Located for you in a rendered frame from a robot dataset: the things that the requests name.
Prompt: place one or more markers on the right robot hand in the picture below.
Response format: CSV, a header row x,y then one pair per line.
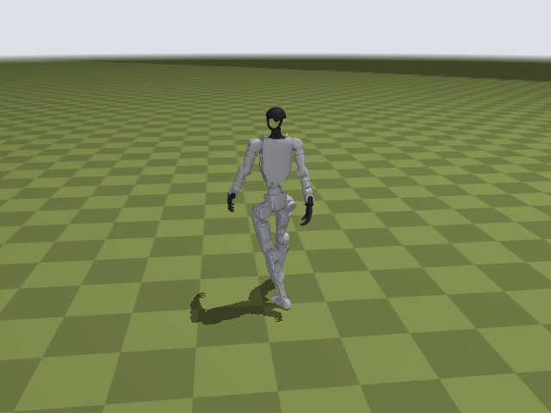
x,y
309,210

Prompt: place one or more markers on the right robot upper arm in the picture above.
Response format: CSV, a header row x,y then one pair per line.
x,y
299,157

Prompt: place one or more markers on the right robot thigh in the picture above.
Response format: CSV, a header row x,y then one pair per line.
x,y
282,218

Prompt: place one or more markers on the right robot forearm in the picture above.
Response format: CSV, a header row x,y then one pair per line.
x,y
306,186

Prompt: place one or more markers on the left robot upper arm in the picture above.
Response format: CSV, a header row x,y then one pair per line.
x,y
253,146

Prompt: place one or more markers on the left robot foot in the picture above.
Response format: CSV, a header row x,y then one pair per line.
x,y
286,303

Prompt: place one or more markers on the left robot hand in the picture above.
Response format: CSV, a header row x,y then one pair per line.
x,y
229,201

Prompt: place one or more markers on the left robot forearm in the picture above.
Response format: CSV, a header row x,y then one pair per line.
x,y
238,183

